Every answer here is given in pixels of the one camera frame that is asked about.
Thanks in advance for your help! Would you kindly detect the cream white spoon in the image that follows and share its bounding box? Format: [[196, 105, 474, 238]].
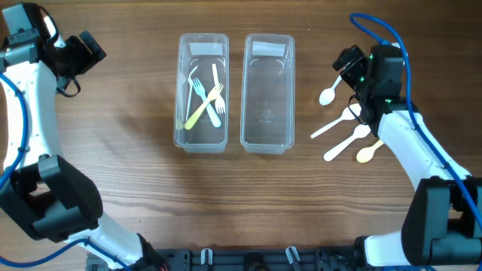
[[310, 103, 362, 139]]

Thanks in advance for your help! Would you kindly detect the white plastic spoon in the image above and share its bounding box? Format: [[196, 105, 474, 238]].
[[323, 124, 371, 161]]

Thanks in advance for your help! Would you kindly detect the yellow plastic spoon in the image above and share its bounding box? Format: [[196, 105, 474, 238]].
[[356, 139, 384, 163]]

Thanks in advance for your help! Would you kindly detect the light blue plastic fork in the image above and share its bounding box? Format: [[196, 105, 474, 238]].
[[191, 78, 223, 128]]

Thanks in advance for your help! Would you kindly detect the small white plastic fork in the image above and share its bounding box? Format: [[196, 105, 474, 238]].
[[211, 63, 227, 115]]

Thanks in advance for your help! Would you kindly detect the yellow plastic fork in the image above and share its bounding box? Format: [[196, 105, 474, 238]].
[[184, 84, 224, 130]]

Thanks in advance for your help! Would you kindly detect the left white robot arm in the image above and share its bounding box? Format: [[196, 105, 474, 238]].
[[1, 2, 169, 270]]

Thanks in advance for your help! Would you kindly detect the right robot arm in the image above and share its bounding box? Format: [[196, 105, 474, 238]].
[[332, 45, 481, 269]]

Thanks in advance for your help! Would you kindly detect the right clear plastic container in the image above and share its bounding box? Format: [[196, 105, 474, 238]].
[[239, 34, 295, 154]]

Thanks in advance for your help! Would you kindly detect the clear plastic container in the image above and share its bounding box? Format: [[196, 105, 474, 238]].
[[239, 34, 295, 154], [173, 33, 230, 153]]

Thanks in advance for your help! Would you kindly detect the left clear plastic container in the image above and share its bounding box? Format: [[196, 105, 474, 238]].
[[173, 33, 230, 153]]

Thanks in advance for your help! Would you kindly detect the white spoon thin handle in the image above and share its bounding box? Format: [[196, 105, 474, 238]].
[[319, 75, 342, 105]]

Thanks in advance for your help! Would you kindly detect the right blue cable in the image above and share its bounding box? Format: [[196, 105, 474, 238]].
[[349, 13, 482, 234]]

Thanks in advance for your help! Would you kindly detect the blue cable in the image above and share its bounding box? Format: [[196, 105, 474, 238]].
[[0, 71, 131, 271], [349, 13, 482, 234]]

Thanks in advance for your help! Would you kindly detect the left blue cable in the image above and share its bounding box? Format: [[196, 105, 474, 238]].
[[0, 71, 131, 271]]

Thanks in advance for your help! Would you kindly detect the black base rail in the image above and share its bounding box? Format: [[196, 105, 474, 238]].
[[85, 246, 374, 271]]

